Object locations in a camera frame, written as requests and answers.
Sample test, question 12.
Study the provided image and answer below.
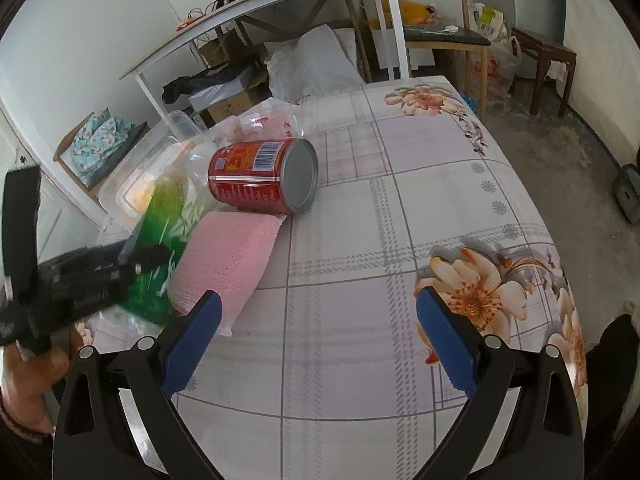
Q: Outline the small wooden chair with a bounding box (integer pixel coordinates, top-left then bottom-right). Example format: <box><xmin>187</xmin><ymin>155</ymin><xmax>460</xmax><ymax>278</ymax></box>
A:
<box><xmin>52</xmin><ymin>110</ymin><xmax>151</xmax><ymax>193</ymax></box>

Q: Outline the pink cloth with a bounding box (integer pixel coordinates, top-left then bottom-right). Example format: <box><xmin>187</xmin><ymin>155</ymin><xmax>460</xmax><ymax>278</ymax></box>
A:
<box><xmin>167</xmin><ymin>210</ymin><xmax>290</xmax><ymax>337</ymax></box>

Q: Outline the yellow bag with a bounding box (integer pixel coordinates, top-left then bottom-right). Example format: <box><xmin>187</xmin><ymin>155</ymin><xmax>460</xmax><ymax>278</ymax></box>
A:
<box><xmin>370</xmin><ymin>0</ymin><xmax>442</xmax><ymax>27</ymax></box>

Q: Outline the dark wooden stool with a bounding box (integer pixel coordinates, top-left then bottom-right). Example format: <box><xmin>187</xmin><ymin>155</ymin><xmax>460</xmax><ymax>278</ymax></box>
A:
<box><xmin>510</xmin><ymin>27</ymin><xmax>578</xmax><ymax>118</ymax></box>

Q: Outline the white plastic bag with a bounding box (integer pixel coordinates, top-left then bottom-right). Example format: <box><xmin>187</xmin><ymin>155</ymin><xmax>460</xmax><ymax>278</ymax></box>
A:
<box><xmin>467</xmin><ymin>2</ymin><xmax>512</xmax><ymax>44</ymax></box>

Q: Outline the clear plastic bag pink print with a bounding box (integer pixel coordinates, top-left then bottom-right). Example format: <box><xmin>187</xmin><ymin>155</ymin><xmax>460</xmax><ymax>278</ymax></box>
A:
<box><xmin>200</xmin><ymin>97</ymin><xmax>306</xmax><ymax>161</ymax></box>

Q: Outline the black cloth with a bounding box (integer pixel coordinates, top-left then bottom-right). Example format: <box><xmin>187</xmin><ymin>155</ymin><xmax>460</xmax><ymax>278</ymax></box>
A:
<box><xmin>161</xmin><ymin>62</ymin><xmax>251</xmax><ymax>103</ymax></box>

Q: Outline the brown cardboard box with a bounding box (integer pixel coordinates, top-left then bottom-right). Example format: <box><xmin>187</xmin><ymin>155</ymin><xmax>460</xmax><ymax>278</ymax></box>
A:
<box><xmin>197</xmin><ymin>30</ymin><xmax>251</xmax><ymax>68</ymax></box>

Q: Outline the open cardboard box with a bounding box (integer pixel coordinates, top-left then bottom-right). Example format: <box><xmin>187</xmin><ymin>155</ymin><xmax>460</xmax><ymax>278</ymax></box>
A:
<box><xmin>200</xmin><ymin>77</ymin><xmax>272</xmax><ymax>127</ymax></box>

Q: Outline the red tin can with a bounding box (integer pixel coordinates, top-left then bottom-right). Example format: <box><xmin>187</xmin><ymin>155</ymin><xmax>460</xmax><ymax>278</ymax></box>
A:
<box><xmin>207</xmin><ymin>137</ymin><xmax>320</xmax><ymax>215</ymax></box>

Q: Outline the wooden chair with dark seat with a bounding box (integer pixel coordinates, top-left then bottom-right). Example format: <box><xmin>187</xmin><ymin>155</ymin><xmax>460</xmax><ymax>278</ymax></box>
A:
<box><xmin>360</xmin><ymin>0</ymin><xmax>493</xmax><ymax>121</ymax></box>

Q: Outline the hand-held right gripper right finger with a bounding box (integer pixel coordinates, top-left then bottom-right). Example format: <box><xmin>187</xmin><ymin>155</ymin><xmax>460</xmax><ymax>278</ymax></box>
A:
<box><xmin>415</xmin><ymin>285</ymin><xmax>586</xmax><ymax>480</ymax></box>

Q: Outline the white woven sack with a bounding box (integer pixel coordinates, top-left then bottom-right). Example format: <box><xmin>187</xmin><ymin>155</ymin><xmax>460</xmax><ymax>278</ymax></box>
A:
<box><xmin>262</xmin><ymin>24</ymin><xmax>366</xmax><ymax>103</ymax></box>

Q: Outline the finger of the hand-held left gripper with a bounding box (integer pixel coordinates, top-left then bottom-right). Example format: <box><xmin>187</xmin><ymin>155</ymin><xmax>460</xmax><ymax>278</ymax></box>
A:
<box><xmin>131</xmin><ymin>244</ymin><xmax>174</xmax><ymax>281</ymax></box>
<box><xmin>119</xmin><ymin>232</ymin><xmax>147</xmax><ymax>263</ymax></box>

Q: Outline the person's leg in black trousers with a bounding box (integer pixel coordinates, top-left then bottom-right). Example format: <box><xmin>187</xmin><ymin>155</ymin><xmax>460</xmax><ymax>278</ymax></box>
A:
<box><xmin>585</xmin><ymin>312</ymin><xmax>640</xmax><ymax>480</ymax></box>

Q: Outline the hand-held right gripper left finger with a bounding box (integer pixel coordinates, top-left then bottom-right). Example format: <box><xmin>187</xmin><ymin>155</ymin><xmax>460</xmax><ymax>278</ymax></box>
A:
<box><xmin>52</xmin><ymin>289</ymin><xmax>223</xmax><ymax>480</ymax></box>

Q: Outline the person's left hand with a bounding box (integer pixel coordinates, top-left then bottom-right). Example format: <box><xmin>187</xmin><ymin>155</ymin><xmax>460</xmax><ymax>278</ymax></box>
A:
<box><xmin>0</xmin><ymin>322</ymin><xmax>86</xmax><ymax>436</ymax></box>

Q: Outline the clear bottle with green label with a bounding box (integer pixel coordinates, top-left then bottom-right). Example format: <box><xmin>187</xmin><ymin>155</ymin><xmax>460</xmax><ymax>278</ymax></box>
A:
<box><xmin>95</xmin><ymin>147</ymin><xmax>218</xmax><ymax>328</ymax></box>

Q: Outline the dark grey box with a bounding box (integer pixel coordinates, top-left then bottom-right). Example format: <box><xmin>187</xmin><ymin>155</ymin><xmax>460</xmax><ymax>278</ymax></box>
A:
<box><xmin>612</xmin><ymin>162</ymin><xmax>640</xmax><ymax>226</ymax></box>

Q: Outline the floral patterned cloth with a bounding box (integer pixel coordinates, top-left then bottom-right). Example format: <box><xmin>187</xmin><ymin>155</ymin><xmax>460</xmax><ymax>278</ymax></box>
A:
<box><xmin>70</xmin><ymin>107</ymin><xmax>138</xmax><ymax>186</ymax></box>

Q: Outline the clear bag with red print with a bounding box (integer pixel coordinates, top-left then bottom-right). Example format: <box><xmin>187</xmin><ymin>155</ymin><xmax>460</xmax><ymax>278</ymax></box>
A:
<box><xmin>462</xmin><ymin>35</ymin><xmax>523</xmax><ymax>99</ymax></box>

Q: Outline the floral tablecloth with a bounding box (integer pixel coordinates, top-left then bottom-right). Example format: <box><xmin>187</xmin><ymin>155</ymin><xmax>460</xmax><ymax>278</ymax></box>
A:
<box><xmin>37</xmin><ymin>76</ymin><xmax>588</xmax><ymax>480</ymax></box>

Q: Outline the clear plastic container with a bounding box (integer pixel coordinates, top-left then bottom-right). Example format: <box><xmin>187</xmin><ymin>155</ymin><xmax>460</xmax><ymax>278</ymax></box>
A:
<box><xmin>97</xmin><ymin>110</ymin><xmax>211</xmax><ymax>231</ymax></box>

